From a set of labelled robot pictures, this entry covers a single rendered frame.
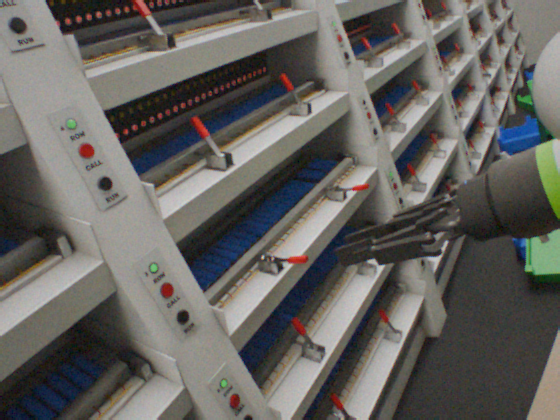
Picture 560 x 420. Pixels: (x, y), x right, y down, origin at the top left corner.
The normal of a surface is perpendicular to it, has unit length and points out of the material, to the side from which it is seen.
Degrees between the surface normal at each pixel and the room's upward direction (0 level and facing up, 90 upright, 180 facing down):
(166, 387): 21
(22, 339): 111
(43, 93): 90
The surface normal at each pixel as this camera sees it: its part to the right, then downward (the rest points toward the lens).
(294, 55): -0.51, 0.48
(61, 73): 0.76, -0.13
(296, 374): -0.10, -0.85
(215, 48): 0.86, 0.19
